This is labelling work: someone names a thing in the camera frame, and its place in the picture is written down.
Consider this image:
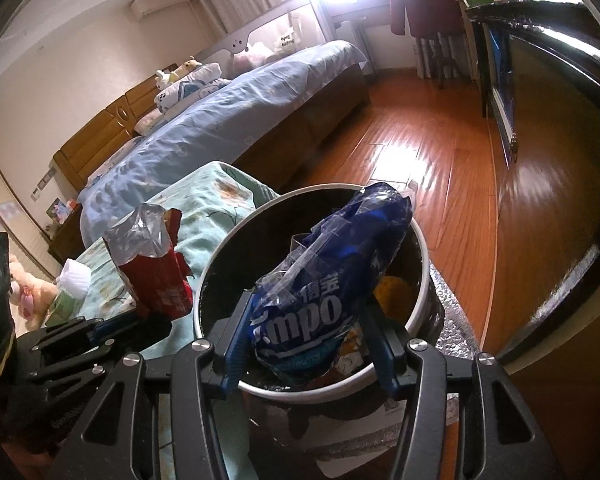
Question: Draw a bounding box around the small pale pillow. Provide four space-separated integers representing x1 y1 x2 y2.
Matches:
132 107 163 136

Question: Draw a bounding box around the white foam piece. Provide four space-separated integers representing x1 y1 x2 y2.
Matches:
59 259 92 297

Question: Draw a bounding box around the white air conditioner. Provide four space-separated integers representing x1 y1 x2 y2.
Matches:
130 0 192 22

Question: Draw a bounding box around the pink teddy plush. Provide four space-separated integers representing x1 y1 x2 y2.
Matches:
7 254 58 322

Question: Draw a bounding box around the blue plastic wrapper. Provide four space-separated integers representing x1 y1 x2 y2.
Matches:
250 182 415 386

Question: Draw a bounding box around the grey round trash can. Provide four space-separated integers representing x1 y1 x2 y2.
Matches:
192 184 448 461

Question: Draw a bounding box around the wooden nightstand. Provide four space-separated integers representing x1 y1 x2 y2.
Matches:
47 202 86 266

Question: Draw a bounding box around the white radiator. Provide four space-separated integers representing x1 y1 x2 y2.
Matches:
412 35 476 81

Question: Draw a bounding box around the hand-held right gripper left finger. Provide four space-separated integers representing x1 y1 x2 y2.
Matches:
45 290 255 480

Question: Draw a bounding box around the red snack bag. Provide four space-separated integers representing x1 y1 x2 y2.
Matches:
102 204 195 320

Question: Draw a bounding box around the pink plush behind rail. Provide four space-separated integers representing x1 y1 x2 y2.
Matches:
230 42 273 73

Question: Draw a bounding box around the blue printed pillow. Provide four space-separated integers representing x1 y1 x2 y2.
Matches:
154 63 231 113

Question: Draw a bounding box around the yellow plush toy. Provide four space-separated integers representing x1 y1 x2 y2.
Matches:
155 56 203 86

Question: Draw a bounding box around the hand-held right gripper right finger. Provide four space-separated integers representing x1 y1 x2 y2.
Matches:
357 300 566 480

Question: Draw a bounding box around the green floral blanket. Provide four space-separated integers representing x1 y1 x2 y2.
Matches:
42 160 281 480

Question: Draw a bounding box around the green tissue pack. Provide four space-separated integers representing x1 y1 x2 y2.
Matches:
44 294 83 327

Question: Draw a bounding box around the bed with blue duvet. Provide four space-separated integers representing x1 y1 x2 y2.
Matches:
80 40 368 246

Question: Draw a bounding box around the yellow wrapper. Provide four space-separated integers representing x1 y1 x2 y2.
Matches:
337 327 376 376

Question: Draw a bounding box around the white plush behind rail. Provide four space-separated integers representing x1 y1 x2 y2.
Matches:
272 25 306 53

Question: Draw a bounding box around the wooden bed base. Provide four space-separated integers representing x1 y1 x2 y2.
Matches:
235 60 373 196

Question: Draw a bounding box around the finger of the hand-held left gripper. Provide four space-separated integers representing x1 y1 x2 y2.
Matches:
32 307 173 357
27 339 122 387

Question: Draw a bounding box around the grey bed rail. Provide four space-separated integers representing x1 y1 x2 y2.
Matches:
195 0 331 73

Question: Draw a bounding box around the silver foil mat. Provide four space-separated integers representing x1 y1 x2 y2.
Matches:
260 260 481 480

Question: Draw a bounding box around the wooden headboard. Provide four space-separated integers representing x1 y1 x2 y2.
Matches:
52 63 178 191

